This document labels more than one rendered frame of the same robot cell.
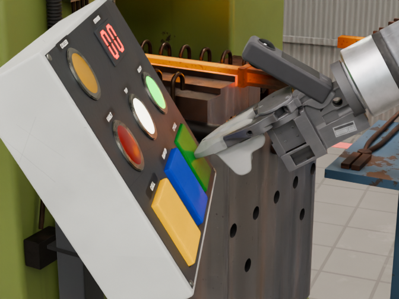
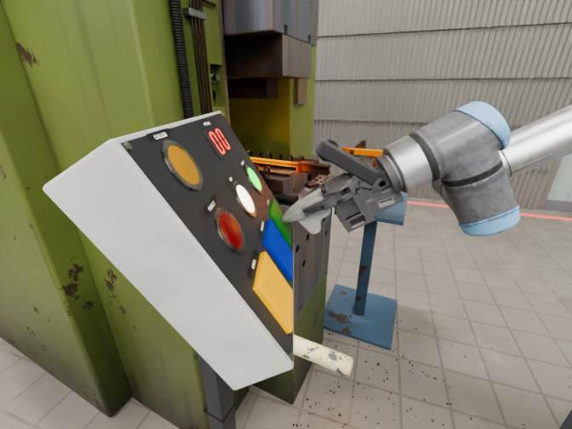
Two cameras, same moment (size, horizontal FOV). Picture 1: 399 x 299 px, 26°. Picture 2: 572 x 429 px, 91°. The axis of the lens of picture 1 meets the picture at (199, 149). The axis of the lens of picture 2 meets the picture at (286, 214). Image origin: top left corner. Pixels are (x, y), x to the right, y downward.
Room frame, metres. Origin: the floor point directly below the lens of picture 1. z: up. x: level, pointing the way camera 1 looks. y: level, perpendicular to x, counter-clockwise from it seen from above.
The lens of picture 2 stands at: (0.54, 0.03, 1.23)
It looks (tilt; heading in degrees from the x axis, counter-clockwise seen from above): 24 degrees down; 357
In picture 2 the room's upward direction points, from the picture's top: straight up
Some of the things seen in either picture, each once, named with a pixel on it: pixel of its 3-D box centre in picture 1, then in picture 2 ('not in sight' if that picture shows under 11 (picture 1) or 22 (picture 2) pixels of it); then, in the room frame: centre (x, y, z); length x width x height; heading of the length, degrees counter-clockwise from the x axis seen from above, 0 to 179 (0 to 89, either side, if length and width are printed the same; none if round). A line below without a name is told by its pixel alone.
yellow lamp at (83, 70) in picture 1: (84, 73); (183, 165); (0.83, 0.11, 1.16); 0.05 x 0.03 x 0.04; 150
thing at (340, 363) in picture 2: not in sight; (271, 335); (1.12, 0.03, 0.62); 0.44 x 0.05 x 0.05; 60
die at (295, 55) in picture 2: not in sight; (237, 61); (1.57, 0.12, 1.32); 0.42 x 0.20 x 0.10; 60
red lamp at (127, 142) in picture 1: (128, 145); (231, 230); (0.83, 0.07, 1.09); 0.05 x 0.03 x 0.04; 150
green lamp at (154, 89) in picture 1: (154, 92); (254, 179); (1.03, 0.05, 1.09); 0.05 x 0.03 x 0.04; 150
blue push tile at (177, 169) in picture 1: (183, 187); (277, 249); (0.92, 0.02, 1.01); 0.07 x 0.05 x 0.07; 175
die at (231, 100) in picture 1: (136, 83); (244, 172); (1.57, 0.12, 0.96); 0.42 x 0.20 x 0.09; 60
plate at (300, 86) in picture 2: not in sight; (300, 81); (1.80, -0.11, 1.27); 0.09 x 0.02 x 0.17; 150
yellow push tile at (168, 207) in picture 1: (173, 222); (272, 291); (0.82, 0.03, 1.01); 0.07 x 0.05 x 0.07; 175
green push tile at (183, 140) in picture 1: (189, 159); (277, 223); (1.02, 0.01, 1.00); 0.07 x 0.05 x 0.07; 175
